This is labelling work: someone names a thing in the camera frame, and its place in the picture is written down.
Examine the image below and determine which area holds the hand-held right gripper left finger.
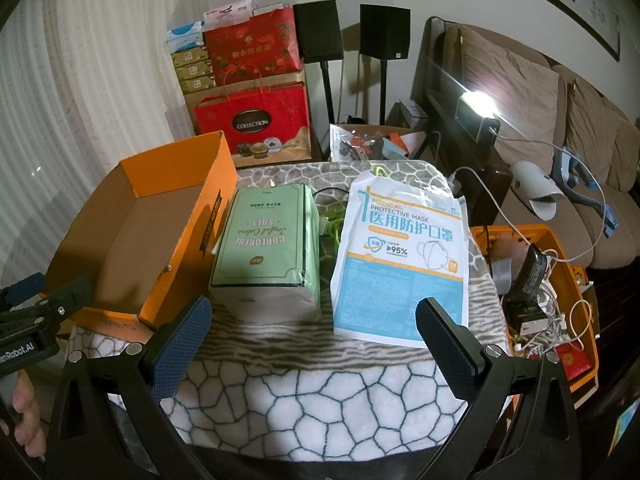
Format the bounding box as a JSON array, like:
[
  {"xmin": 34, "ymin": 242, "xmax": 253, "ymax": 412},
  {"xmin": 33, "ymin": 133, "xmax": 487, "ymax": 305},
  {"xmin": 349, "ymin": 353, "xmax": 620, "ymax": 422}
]
[{"xmin": 46, "ymin": 295, "xmax": 213, "ymax": 480}]

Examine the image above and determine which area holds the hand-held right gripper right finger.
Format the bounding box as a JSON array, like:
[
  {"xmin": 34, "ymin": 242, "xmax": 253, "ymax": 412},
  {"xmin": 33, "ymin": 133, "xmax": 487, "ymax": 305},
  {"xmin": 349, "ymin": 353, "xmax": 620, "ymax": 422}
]
[{"xmin": 415, "ymin": 297, "xmax": 583, "ymax": 480}]

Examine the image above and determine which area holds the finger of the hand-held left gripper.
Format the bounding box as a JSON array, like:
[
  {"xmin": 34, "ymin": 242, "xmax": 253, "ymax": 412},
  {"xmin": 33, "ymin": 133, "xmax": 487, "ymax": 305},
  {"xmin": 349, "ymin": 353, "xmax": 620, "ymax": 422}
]
[
  {"xmin": 0, "ymin": 276, "xmax": 97, "ymax": 331},
  {"xmin": 0, "ymin": 272, "xmax": 47, "ymax": 311}
]

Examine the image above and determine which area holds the white blue mask packet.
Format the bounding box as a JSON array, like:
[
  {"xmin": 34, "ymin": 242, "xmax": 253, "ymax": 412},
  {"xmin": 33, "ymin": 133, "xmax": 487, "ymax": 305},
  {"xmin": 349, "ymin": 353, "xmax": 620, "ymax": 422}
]
[{"xmin": 331, "ymin": 169, "xmax": 471, "ymax": 343}]

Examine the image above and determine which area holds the green tissue pack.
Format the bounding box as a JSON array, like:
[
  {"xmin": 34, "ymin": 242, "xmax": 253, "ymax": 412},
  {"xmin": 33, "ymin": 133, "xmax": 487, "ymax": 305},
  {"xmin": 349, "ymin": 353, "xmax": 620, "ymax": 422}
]
[{"xmin": 207, "ymin": 183, "xmax": 323, "ymax": 323}]

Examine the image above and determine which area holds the orange cardboard box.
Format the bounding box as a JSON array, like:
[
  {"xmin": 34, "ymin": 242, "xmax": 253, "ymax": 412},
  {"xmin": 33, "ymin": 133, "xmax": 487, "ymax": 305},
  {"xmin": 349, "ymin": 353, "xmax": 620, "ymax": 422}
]
[{"xmin": 44, "ymin": 131, "xmax": 240, "ymax": 346}]

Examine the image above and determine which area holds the lime green cable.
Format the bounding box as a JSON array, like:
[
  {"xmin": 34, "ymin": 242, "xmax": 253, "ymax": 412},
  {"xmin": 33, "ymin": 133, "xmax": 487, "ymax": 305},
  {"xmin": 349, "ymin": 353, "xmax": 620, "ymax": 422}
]
[{"xmin": 319, "ymin": 164, "xmax": 390, "ymax": 257}]

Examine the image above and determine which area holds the black usb cable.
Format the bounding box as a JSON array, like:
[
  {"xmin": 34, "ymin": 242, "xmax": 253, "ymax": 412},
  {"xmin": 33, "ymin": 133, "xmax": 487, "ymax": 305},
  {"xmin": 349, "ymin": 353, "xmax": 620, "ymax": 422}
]
[{"xmin": 312, "ymin": 186, "xmax": 351, "ymax": 211}]

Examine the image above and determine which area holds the person's left hand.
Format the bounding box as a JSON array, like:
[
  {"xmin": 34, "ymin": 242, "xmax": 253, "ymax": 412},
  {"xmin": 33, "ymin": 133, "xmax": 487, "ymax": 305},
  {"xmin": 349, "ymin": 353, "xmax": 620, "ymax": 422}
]
[{"xmin": 0, "ymin": 375, "xmax": 47, "ymax": 442}]

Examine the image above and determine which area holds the black device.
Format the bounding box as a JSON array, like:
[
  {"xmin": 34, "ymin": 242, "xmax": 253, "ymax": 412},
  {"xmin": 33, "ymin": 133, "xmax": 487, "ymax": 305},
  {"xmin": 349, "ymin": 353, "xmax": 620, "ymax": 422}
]
[{"xmin": 502, "ymin": 244, "xmax": 551, "ymax": 333}]

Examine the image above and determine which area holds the red envelope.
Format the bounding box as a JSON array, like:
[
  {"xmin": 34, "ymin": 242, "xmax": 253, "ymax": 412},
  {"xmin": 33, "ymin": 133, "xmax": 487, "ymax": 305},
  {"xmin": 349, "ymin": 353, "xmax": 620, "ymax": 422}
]
[{"xmin": 555, "ymin": 342, "xmax": 596, "ymax": 382}]

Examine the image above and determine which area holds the grey white patterned blanket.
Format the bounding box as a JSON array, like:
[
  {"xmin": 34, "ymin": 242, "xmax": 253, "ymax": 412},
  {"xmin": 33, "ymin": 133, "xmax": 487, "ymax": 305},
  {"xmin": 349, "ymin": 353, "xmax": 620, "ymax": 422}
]
[{"xmin": 70, "ymin": 160, "xmax": 516, "ymax": 448}]

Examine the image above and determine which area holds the orange storage box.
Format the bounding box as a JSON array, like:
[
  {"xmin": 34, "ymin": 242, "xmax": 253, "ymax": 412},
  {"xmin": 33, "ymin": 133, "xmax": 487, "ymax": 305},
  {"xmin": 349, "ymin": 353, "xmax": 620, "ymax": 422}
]
[{"xmin": 470, "ymin": 225, "xmax": 601, "ymax": 408}]

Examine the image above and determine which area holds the brown sofa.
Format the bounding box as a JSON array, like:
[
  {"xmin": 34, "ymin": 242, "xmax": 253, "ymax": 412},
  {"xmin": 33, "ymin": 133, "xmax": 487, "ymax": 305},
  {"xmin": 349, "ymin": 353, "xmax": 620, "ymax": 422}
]
[{"xmin": 410, "ymin": 15, "xmax": 640, "ymax": 281}]

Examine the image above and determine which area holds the white curtain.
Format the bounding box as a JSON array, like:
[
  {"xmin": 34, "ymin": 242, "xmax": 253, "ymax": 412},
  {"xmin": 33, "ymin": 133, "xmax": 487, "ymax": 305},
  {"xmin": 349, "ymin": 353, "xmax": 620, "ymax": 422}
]
[{"xmin": 0, "ymin": 0, "xmax": 211, "ymax": 281}]

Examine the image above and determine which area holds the blue grey tool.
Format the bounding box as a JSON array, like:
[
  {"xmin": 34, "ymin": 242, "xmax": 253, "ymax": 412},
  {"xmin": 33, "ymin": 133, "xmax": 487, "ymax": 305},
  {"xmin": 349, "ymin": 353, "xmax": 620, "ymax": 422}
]
[{"xmin": 550, "ymin": 146, "xmax": 621, "ymax": 238}]

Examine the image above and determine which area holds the clear bag of black parts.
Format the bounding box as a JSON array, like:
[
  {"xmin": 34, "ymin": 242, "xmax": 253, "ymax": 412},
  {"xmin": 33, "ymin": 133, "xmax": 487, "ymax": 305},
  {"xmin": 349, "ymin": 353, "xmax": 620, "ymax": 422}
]
[{"xmin": 330, "ymin": 127, "xmax": 382, "ymax": 162}]

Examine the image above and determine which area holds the gold portable lamp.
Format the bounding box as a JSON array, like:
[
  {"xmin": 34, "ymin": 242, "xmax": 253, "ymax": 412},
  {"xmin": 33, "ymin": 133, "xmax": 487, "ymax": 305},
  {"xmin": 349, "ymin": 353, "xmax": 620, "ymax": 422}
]
[{"xmin": 455, "ymin": 87, "xmax": 502, "ymax": 147}]

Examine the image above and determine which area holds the brown cardboard box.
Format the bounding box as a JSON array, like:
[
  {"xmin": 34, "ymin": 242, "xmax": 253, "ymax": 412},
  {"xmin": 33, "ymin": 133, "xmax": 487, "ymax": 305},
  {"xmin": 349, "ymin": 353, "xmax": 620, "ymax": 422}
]
[{"xmin": 329, "ymin": 124, "xmax": 426, "ymax": 163}]

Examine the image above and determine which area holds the small grey box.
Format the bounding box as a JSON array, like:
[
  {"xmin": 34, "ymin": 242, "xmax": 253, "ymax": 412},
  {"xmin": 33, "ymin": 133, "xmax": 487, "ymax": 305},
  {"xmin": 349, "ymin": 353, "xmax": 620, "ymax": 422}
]
[{"xmin": 390, "ymin": 100, "xmax": 431, "ymax": 131}]

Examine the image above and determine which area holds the red gift bag oval label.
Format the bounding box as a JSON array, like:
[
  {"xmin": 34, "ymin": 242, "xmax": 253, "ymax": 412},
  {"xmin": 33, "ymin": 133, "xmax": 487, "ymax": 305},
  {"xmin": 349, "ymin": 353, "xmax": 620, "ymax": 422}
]
[{"xmin": 182, "ymin": 71, "xmax": 315, "ymax": 169}]

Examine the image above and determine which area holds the brown sofa cushion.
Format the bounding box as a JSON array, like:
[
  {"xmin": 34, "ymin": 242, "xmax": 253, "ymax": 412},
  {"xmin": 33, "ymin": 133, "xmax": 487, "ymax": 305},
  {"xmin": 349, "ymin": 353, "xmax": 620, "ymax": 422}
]
[
  {"xmin": 445, "ymin": 25, "xmax": 561, "ymax": 161},
  {"xmin": 612, "ymin": 117, "xmax": 640, "ymax": 196},
  {"xmin": 565, "ymin": 77, "xmax": 633, "ymax": 193}
]

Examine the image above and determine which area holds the blue white tissue pack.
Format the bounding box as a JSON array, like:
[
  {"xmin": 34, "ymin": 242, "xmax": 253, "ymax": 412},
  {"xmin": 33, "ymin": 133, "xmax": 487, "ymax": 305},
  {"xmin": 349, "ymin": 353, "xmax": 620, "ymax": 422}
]
[{"xmin": 166, "ymin": 21, "xmax": 207, "ymax": 53}]

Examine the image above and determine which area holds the red floral gift bag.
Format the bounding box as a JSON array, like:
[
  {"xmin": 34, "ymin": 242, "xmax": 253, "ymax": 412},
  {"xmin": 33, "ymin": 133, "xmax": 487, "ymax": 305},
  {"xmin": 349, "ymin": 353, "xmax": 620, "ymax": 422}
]
[{"xmin": 204, "ymin": 4, "xmax": 306, "ymax": 86}]

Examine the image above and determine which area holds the black speaker on stand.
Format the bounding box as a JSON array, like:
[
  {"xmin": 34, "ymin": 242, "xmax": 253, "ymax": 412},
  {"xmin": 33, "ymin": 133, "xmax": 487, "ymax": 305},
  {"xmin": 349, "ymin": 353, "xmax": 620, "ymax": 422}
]
[
  {"xmin": 359, "ymin": 4, "xmax": 412, "ymax": 126},
  {"xmin": 292, "ymin": 0, "xmax": 345, "ymax": 128}
]

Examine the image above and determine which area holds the pink white packet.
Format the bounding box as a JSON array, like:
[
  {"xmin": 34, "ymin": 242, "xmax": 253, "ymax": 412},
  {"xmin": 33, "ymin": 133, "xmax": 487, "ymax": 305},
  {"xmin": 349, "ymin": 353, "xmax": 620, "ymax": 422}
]
[{"xmin": 202, "ymin": 1, "xmax": 258, "ymax": 28}]

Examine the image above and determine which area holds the tangle of white cables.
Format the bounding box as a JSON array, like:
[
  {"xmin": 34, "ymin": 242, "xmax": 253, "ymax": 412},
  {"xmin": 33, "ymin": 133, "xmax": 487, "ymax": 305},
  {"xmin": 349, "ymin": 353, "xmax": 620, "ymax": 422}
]
[{"xmin": 515, "ymin": 280, "xmax": 593, "ymax": 356}]

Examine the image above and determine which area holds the white cable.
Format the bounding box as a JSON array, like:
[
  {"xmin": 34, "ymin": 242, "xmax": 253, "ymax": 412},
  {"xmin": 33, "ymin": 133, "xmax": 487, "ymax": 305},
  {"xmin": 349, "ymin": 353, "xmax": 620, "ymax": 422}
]
[
  {"xmin": 449, "ymin": 167, "xmax": 533, "ymax": 248},
  {"xmin": 497, "ymin": 132, "xmax": 603, "ymax": 263}
]

